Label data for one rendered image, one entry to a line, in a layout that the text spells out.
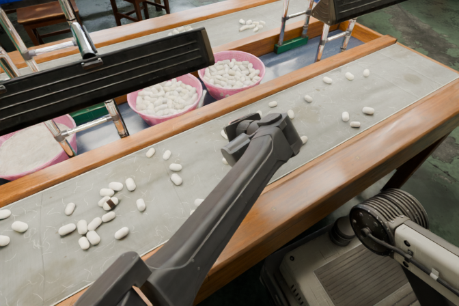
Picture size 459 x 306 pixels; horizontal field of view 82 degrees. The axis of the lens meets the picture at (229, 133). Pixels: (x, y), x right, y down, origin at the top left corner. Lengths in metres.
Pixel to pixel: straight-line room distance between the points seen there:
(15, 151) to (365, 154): 1.05
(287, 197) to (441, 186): 1.44
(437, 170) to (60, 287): 1.98
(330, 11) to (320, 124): 0.35
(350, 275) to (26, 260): 0.87
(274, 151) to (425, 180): 1.62
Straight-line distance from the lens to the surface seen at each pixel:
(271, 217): 0.67
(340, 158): 0.82
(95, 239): 0.72
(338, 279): 0.97
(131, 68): 0.54
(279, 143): 0.46
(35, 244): 0.80
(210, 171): 0.76
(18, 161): 1.00
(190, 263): 0.32
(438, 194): 1.98
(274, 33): 1.35
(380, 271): 1.03
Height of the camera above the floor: 1.37
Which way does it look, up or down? 48 degrees down
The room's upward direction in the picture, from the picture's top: straight up
